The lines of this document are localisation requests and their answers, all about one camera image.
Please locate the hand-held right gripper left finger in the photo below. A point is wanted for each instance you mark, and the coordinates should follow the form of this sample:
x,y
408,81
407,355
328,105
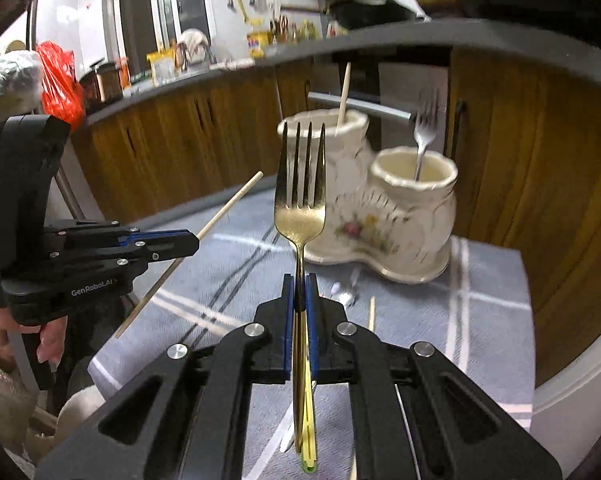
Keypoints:
x,y
289,330

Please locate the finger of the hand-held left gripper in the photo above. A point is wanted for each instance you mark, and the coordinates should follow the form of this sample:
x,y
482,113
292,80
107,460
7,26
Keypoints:
x,y
105,269
165,242

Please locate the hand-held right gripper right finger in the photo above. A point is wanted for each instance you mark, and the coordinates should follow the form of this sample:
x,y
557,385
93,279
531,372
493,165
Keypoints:
x,y
311,330

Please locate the wooden chopstick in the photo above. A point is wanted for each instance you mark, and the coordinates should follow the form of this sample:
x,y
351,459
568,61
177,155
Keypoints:
x,y
344,95
372,312
230,202

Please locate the gold metal fork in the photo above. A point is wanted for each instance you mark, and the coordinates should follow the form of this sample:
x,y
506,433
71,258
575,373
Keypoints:
x,y
300,220

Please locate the white floral ceramic utensil holder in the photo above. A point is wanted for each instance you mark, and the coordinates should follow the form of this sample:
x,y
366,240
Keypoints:
x,y
380,230

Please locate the person's left forearm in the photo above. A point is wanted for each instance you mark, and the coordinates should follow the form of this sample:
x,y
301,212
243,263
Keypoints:
x,y
3,400

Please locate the person's left hand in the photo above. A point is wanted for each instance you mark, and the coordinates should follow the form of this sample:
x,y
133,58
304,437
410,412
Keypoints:
x,y
5,330

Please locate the wooden kitchen base cabinet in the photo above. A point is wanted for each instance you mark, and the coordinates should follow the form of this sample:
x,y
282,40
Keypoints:
x,y
180,150
530,160

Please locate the yellow plastic utensil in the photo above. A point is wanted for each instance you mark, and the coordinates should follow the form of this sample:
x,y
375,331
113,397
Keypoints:
x,y
310,430

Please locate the clear plastic wrapped bundle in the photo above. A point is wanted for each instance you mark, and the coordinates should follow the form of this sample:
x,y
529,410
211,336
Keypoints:
x,y
5,85

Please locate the red plastic bag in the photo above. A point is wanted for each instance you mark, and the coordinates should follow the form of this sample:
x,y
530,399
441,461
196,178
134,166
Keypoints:
x,y
55,80

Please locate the grey plaid tablecloth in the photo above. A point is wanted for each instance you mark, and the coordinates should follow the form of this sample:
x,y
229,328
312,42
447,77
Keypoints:
x,y
430,320

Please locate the dark glass jar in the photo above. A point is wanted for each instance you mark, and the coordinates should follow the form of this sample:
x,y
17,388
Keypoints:
x,y
103,82

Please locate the yellow food packet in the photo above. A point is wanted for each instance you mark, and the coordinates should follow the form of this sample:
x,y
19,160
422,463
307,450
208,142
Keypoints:
x,y
161,66

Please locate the pale hanging towel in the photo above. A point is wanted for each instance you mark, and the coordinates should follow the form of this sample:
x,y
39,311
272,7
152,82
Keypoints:
x,y
195,42

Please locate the kitchen window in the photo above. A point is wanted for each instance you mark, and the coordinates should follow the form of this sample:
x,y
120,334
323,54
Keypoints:
x,y
155,10

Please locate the yellow cooking oil bottle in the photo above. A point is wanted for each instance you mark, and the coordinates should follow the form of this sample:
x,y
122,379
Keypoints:
x,y
259,44

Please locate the silver metal fork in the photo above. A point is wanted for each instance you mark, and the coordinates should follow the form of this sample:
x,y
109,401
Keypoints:
x,y
424,130

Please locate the row of condiment bottles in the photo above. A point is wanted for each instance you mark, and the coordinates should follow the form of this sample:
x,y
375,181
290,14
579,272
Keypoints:
x,y
295,30

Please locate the stainless steel built-in oven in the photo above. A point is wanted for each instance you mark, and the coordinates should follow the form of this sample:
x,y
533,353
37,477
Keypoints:
x,y
405,80

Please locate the black wok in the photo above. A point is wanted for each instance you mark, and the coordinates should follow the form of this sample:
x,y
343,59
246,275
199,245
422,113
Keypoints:
x,y
370,10

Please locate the grey kitchen countertop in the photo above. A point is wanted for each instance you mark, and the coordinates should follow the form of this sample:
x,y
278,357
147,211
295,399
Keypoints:
x,y
430,35

